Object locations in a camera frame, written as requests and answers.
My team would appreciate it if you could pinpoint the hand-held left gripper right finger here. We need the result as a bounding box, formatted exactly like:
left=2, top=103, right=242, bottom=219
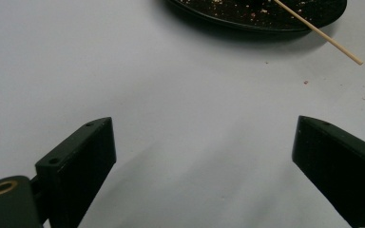
left=291, top=115, right=365, bottom=228

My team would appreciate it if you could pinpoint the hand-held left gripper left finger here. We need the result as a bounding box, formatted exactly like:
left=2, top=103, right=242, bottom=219
left=34, top=116, right=117, bottom=228

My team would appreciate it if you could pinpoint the wooden skewer stick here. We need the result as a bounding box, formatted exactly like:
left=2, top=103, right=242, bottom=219
left=273, top=0, right=364, bottom=67

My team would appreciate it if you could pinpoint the black round plate with crumbs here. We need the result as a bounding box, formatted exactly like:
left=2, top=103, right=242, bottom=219
left=165, top=0, right=348, bottom=34

